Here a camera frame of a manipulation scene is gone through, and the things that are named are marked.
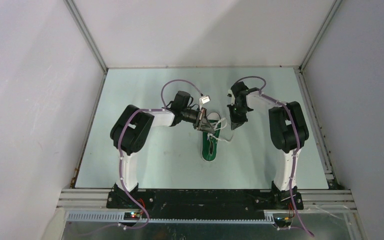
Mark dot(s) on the grey slotted cable duct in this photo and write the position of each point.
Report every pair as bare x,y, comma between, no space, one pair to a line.
122,217

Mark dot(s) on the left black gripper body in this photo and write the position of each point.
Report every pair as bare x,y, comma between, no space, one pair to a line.
190,116

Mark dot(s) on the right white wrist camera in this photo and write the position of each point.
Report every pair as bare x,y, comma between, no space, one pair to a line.
231,96

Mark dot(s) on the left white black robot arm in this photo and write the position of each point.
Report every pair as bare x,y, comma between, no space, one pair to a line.
131,130

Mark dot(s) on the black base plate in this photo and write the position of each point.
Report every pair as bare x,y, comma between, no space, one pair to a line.
205,204

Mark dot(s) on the left controller board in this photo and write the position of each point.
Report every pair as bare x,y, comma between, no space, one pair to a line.
132,216

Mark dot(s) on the green canvas sneaker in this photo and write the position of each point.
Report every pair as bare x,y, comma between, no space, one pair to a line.
210,141

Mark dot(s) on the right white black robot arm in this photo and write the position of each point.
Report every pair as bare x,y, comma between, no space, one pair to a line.
288,132

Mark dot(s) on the controller board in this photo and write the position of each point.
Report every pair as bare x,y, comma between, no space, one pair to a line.
283,222
132,216

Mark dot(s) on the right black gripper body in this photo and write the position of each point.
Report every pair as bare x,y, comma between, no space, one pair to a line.
236,112

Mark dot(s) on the right controller board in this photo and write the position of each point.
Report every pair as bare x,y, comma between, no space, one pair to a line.
283,222

